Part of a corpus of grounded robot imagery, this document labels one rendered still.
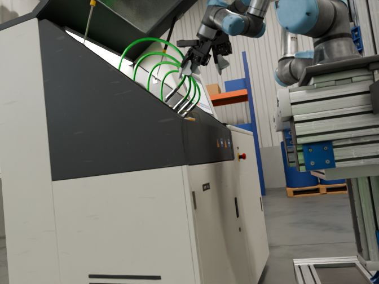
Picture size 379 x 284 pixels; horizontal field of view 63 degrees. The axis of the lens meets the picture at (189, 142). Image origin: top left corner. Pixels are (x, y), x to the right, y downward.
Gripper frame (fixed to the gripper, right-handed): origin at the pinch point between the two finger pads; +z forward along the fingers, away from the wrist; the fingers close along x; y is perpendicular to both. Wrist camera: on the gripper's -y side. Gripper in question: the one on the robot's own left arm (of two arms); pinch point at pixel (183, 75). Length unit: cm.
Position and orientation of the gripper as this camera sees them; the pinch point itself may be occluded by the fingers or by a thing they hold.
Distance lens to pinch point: 144.9
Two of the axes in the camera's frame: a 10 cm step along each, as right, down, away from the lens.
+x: 5.2, -2.2, 8.2
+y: 7.6, 5.6, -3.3
